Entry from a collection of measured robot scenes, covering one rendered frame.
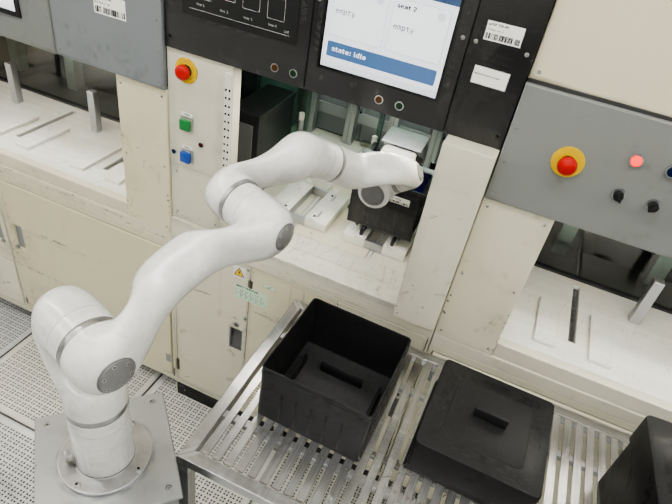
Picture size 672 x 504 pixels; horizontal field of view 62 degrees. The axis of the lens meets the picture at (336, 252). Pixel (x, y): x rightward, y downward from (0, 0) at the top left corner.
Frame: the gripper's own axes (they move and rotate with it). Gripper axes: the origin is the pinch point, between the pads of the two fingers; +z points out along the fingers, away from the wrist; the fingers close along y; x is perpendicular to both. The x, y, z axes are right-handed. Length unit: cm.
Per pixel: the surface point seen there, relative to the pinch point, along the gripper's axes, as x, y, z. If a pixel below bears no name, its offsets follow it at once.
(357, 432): -32, 17, -76
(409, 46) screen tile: 37.5, 0.6, -31.1
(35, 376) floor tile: -119, -114, -48
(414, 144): 3.2, 3.1, -3.0
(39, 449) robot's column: -43, -45, -104
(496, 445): -33, 47, -65
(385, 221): -20.5, 1.4, -10.0
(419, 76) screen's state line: 31.9, 4.2, -31.2
